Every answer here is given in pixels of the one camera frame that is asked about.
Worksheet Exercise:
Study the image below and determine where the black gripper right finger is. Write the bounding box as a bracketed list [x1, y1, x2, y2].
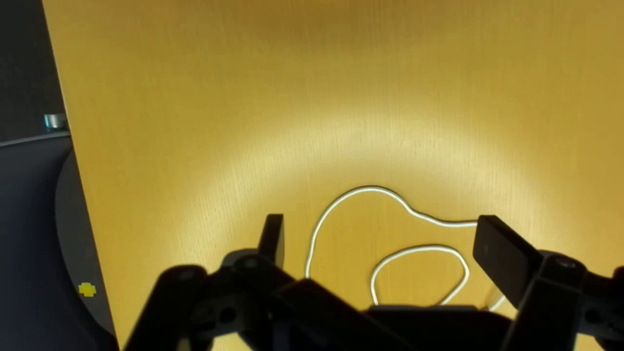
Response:
[471, 214, 624, 351]

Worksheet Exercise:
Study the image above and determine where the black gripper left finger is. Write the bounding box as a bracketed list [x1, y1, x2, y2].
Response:
[122, 212, 391, 351]

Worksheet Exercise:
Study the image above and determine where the white braided rope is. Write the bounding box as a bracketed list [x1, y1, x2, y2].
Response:
[302, 184, 510, 311]

